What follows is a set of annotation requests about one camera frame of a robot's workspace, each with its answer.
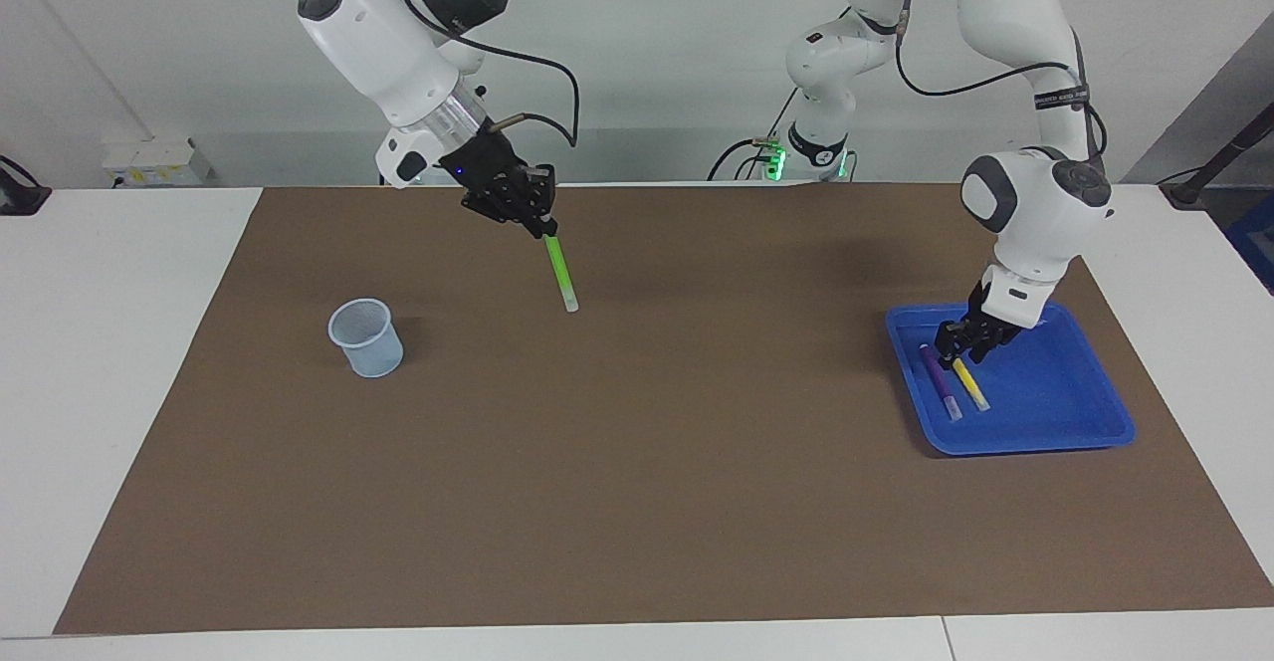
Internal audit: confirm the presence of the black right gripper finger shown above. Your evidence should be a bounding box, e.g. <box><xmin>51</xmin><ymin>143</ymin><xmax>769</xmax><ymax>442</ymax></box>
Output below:
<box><xmin>462</xmin><ymin>191</ymin><xmax>546</xmax><ymax>238</ymax></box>
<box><xmin>522</xmin><ymin>164</ymin><xmax>560</xmax><ymax>240</ymax></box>

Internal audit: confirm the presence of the yellow pen white cap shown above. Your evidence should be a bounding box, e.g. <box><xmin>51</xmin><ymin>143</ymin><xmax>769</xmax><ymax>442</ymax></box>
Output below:
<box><xmin>951</xmin><ymin>356</ymin><xmax>992</xmax><ymax>413</ymax></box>

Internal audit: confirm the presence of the purple pen white cap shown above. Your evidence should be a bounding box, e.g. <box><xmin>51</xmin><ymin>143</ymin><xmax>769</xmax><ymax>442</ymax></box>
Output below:
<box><xmin>918</xmin><ymin>343</ymin><xmax>963</xmax><ymax>421</ymax></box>

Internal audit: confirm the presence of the green pen white cap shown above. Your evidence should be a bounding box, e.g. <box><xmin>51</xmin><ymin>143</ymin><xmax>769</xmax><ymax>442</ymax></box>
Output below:
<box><xmin>542</xmin><ymin>231</ymin><xmax>580</xmax><ymax>314</ymax></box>

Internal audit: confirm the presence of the blue plastic tray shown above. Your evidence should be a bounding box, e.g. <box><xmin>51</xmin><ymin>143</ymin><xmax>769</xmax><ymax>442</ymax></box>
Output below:
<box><xmin>884</xmin><ymin>300</ymin><xmax>1138</xmax><ymax>458</ymax></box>

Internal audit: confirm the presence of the clear plastic cup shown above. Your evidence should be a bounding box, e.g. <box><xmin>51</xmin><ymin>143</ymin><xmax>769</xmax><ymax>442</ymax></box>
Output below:
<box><xmin>327</xmin><ymin>299</ymin><xmax>406</xmax><ymax>379</ymax></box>

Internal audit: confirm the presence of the brown table mat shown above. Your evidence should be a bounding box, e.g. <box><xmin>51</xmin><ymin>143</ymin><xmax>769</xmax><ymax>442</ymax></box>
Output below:
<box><xmin>53</xmin><ymin>181</ymin><xmax>1274</xmax><ymax>636</ymax></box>

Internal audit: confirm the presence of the blue box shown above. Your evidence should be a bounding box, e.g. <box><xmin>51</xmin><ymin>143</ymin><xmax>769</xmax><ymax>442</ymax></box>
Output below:
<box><xmin>1224</xmin><ymin>218</ymin><xmax>1274</xmax><ymax>296</ymax></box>

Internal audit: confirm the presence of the black stand pole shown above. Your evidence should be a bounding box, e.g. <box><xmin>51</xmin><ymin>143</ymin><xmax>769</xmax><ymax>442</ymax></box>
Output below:
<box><xmin>1160</xmin><ymin>104</ymin><xmax>1274</xmax><ymax>209</ymax></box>

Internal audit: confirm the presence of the white power strip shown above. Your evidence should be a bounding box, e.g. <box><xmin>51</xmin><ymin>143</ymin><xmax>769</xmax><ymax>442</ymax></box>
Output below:
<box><xmin>102</xmin><ymin>138</ymin><xmax>212</xmax><ymax>187</ymax></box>

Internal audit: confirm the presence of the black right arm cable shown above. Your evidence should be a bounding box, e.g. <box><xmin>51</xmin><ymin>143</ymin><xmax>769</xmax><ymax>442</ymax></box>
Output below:
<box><xmin>398</xmin><ymin>0</ymin><xmax>581</xmax><ymax>149</ymax></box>

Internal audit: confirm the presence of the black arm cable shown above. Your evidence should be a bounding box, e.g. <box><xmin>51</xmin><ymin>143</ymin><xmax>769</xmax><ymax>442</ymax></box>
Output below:
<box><xmin>398</xmin><ymin>0</ymin><xmax>581</xmax><ymax>149</ymax></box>
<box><xmin>894</xmin><ymin>0</ymin><xmax>1109</xmax><ymax>164</ymax></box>

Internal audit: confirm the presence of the black left base cable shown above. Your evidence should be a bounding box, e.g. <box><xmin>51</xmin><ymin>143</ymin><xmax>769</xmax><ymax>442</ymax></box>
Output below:
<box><xmin>707</xmin><ymin>89</ymin><xmax>802</xmax><ymax>182</ymax></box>

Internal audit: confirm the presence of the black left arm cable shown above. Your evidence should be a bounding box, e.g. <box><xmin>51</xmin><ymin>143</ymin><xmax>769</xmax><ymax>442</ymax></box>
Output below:
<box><xmin>894</xmin><ymin>0</ymin><xmax>1109</xmax><ymax>164</ymax></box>

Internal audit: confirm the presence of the black clamp mount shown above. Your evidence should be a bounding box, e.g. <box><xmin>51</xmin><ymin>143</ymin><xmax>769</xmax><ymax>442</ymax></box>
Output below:
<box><xmin>0</xmin><ymin>155</ymin><xmax>53</xmax><ymax>216</ymax></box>

